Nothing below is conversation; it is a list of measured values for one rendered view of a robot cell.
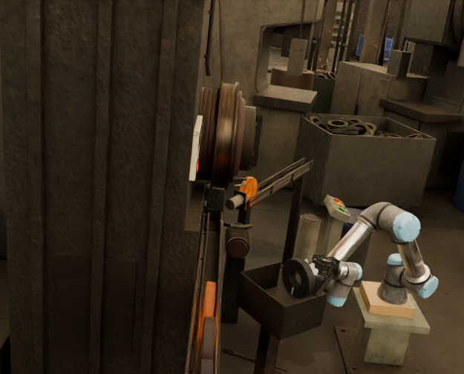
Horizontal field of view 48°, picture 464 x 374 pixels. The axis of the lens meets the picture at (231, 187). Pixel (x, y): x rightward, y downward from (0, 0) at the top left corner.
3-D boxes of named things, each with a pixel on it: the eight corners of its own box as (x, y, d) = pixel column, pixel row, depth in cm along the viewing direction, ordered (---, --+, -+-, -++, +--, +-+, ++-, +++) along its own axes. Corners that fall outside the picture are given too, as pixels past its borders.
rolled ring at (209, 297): (214, 315, 162) (203, 314, 162) (208, 350, 173) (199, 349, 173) (217, 270, 177) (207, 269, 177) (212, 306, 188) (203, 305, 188)
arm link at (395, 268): (395, 271, 271) (400, 248, 266) (415, 284, 260) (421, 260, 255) (378, 275, 265) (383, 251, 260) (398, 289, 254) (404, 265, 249)
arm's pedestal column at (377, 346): (404, 336, 298) (414, 296, 289) (427, 384, 260) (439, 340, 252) (333, 328, 297) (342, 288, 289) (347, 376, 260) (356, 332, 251)
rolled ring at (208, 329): (216, 303, 162) (205, 303, 162) (214, 348, 146) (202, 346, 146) (210, 348, 171) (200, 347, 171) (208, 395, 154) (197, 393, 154)
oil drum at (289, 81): (264, 135, 712) (273, 69, 682) (261, 125, 768) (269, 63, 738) (307, 140, 715) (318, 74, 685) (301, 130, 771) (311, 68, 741)
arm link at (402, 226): (419, 274, 261) (392, 198, 229) (443, 289, 249) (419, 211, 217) (402, 289, 258) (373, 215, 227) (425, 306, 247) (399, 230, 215)
